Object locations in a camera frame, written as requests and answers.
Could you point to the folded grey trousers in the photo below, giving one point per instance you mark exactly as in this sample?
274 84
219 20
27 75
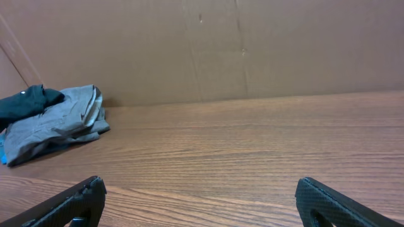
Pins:
79 118

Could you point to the folded blue jeans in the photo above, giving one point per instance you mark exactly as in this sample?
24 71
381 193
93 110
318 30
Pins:
2 151

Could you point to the black t-shirt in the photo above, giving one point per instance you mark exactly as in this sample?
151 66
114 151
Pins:
27 103

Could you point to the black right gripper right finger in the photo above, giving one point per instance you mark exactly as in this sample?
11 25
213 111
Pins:
321 206

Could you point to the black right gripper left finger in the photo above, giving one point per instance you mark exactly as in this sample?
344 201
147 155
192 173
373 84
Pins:
79 205

